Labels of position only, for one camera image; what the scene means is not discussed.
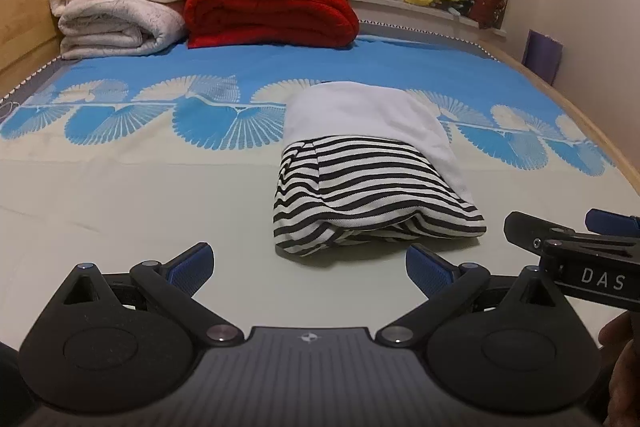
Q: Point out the white and striped small garment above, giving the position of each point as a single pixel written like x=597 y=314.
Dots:
x=360 y=177

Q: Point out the red folded blanket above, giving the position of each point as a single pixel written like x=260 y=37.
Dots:
x=270 y=7

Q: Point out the white window sill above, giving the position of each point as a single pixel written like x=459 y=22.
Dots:
x=385 y=4

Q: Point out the person's right hand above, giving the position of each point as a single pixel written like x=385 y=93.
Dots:
x=627 y=357

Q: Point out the purple box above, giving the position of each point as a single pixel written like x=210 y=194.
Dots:
x=542 y=57

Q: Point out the cream folded blanket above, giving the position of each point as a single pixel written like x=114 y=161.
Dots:
x=115 y=12

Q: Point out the blue fan print bedsheet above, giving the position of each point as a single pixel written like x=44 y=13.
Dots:
x=150 y=167

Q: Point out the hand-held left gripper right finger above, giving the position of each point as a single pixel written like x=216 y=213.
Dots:
x=427 y=269

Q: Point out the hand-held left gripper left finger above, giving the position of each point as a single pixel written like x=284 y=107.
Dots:
x=192 y=264

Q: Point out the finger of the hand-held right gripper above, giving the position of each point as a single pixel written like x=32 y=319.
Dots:
x=530 y=229
x=612 y=221

